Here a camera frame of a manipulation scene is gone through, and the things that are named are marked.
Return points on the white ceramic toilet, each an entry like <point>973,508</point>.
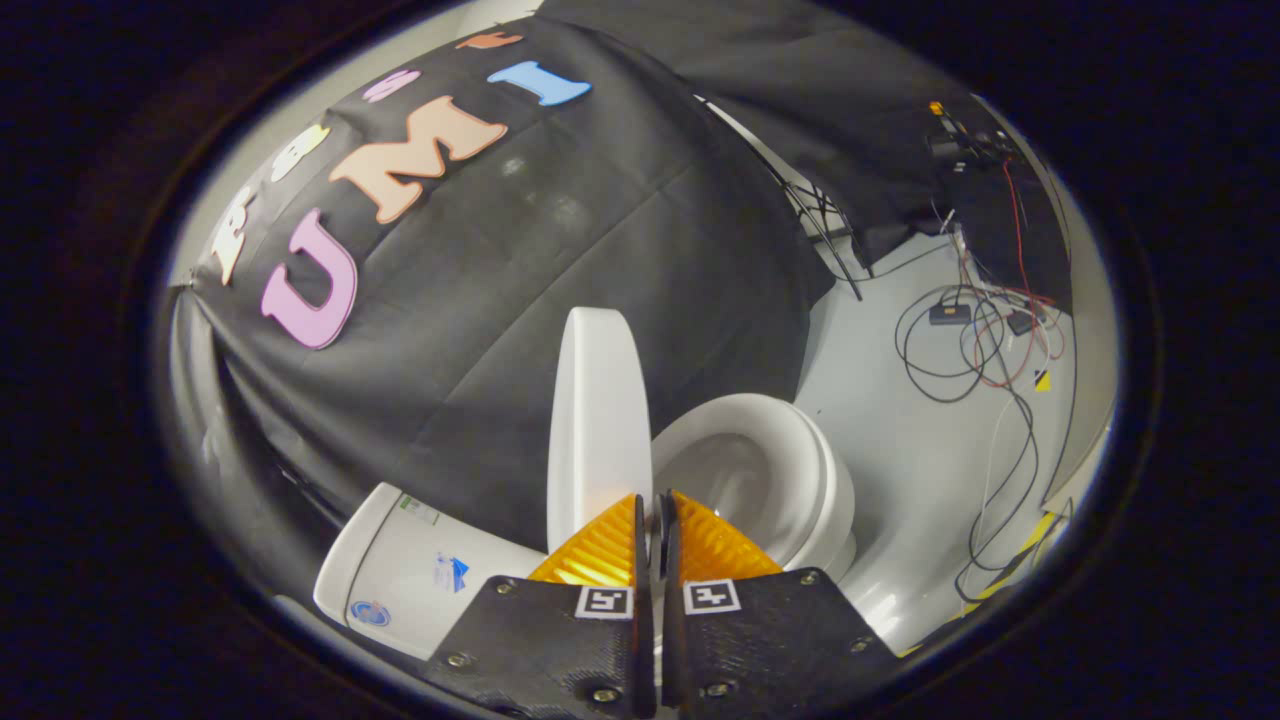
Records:
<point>390,555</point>

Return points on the small black box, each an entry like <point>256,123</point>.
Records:
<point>950,314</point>

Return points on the white toilet lid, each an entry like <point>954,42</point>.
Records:
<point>600,400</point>

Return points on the black and orange gripper device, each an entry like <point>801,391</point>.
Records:
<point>965,140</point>

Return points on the black light stand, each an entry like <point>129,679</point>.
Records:
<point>815,225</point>

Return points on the black cloth covered stand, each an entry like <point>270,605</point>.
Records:
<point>1040,240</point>

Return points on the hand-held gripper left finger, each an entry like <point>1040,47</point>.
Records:
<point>560,650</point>

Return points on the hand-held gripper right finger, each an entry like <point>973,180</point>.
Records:
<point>770,650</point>

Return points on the black backdrop cloth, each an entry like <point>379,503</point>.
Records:
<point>235,440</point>
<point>560,250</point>
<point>800,90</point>

